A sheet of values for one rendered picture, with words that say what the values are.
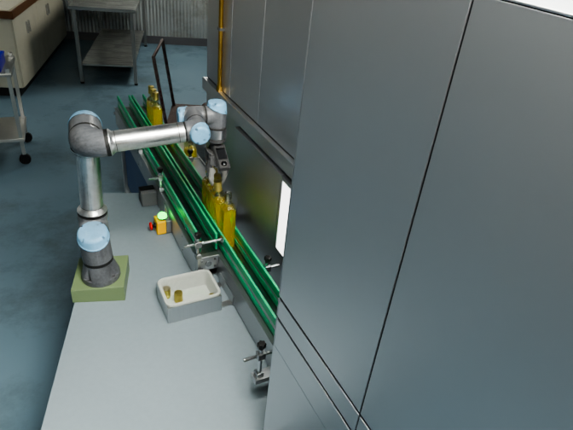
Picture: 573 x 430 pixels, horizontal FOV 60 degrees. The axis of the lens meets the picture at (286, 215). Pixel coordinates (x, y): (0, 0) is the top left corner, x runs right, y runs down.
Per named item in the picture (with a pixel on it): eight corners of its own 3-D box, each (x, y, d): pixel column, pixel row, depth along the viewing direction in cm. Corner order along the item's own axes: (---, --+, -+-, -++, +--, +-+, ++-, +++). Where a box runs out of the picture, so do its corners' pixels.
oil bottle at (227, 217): (234, 246, 222) (236, 204, 210) (222, 247, 219) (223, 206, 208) (229, 238, 226) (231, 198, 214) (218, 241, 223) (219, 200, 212)
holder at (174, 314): (234, 306, 208) (234, 292, 204) (168, 323, 196) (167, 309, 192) (219, 281, 220) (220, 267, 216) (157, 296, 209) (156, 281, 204)
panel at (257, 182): (332, 315, 176) (349, 235, 158) (326, 317, 174) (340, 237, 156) (237, 192, 242) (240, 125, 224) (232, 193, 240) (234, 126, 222)
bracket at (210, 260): (218, 268, 218) (219, 255, 214) (198, 272, 214) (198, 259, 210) (216, 263, 220) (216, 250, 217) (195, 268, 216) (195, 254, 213)
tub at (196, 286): (222, 309, 205) (222, 293, 200) (168, 323, 196) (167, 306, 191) (208, 283, 218) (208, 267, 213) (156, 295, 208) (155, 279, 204)
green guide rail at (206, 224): (217, 248, 218) (217, 234, 213) (215, 249, 217) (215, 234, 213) (130, 106, 346) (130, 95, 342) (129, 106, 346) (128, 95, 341)
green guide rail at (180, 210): (200, 252, 215) (200, 236, 210) (199, 252, 214) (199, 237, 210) (119, 107, 343) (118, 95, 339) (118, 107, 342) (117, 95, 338)
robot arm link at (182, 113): (180, 114, 185) (210, 113, 189) (175, 102, 193) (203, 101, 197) (180, 134, 189) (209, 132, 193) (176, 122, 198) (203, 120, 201)
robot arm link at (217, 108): (203, 97, 196) (224, 97, 199) (203, 124, 202) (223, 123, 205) (207, 105, 190) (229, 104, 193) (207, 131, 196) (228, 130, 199)
